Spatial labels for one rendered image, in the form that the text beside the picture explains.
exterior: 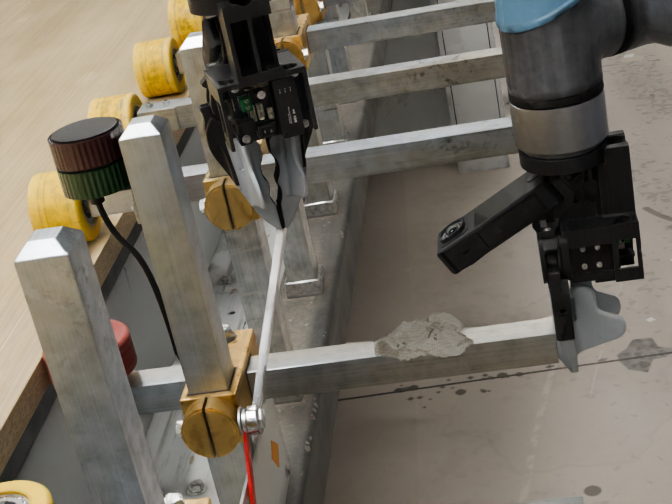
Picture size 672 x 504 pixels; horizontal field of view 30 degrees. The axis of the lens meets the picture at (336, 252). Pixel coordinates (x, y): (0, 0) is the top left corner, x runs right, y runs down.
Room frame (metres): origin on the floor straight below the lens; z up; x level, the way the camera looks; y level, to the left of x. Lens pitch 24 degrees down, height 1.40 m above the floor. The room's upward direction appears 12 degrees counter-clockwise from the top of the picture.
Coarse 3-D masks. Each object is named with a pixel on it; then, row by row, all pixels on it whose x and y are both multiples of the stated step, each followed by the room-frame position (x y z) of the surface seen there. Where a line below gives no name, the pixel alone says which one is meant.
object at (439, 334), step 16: (416, 320) 0.96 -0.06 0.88; (432, 320) 0.98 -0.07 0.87; (448, 320) 0.97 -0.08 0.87; (400, 336) 0.96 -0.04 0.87; (416, 336) 0.96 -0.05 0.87; (432, 336) 0.95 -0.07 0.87; (448, 336) 0.94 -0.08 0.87; (464, 336) 0.95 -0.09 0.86; (384, 352) 0.95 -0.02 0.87; (400, 352) 0.94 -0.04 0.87; (416, 352) 0.94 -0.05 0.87; (432, 352) 0.93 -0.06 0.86; (448, 352) 0.93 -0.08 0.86
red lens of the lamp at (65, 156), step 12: (120, 120) 0.97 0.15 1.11; (120, 132) 0.95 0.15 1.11; (60, 144) 0.94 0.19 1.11; (72, 144) 0.93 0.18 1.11; (84, 144) 0.93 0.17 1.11; (96, 144) 0.93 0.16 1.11; (108, 144) 0.94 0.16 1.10; (60, 156) 0.94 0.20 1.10; (72, 156) 0.93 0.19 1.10; (84, 156) 0.93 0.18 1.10; (96, 156) 0.93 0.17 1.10; (108, 156) 0.94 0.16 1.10; (120, 156) 0.94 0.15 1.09; (60, 168) 0.94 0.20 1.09; (72, 168) 0.93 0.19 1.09; (84, 168) 0.93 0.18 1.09
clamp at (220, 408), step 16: (240, 336) 1.03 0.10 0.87; (240, 352) 0.99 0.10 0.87; (256, 352) 1.03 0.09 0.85; (240, 368) 0.97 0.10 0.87; (240, 384) 0.95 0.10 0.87; (192, 400) 0.93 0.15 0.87; (208, 400) 0.92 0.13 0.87; (224, 400) 0.92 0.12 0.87; (240, 400) 0.93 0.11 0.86; (192, 416) 0.91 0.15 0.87; (208, 416) 0.91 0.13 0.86; (224, 416) 0.91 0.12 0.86; (176, 432) 0.92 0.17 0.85; (192, 432) 0.91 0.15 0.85; (208, 432) 0.91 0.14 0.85; (224, 432) 0.91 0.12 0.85; (192, 448) 0.91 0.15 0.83; (208, 448) 0.91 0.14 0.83; (224, 448) 0.91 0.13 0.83
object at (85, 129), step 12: (84, 120) 0.98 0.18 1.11; (96, 120) 0.98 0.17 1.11; (108, 120) 0.97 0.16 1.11; (60, 132) 0.96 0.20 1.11; (72, 132) 0.96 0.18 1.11; (84, 132) 0.95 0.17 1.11; (96, 132) 0.94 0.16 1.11; (108, 132) 0.94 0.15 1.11; (96, 168) 0.93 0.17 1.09; (120, 192) 0.94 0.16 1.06; (132, 192) 0.94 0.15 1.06; (96, 204) 0.96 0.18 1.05; (132, 204) 0.94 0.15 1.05; (108, 228) 0.96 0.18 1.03; (120, 240) 0.96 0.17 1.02; (132, 252) 0.95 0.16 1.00; (144, 264) 0.95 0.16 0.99; (156, 288) 0.95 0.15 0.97; (168, 324) 0.95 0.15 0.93
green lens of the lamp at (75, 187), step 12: (108, 168) 0.93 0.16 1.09; (120, 168) 0.94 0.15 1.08; (60, 180) 0.95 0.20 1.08; (72, 180) 0.94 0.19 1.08; (84, 180) 0.93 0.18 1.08; (96, 180) 0.93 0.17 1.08; (108, 180) 0.93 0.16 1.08; (120, 180) 0.94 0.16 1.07; (72, 192) 0.94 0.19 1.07; (84, 192) 0.93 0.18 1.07; (96, 192) 0.93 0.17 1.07; (108, 192) 0.93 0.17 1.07
